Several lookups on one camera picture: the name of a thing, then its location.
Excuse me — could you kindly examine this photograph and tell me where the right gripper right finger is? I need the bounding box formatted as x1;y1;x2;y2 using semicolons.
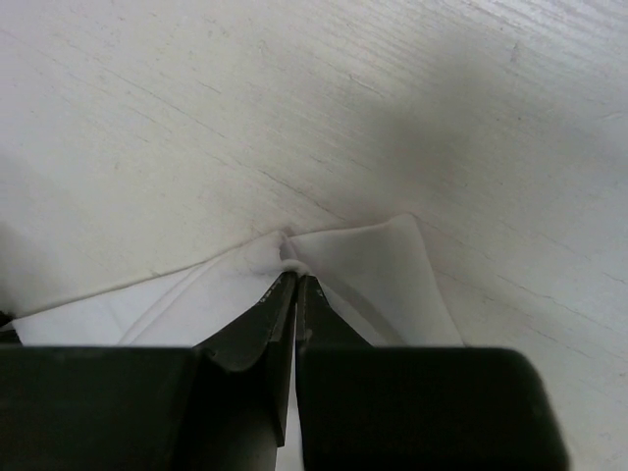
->
295;276;570;470

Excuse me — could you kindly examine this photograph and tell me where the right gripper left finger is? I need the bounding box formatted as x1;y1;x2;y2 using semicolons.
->
1;273;297;470

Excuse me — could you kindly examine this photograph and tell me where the white skirt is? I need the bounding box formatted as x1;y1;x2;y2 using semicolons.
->
15;215;461;468

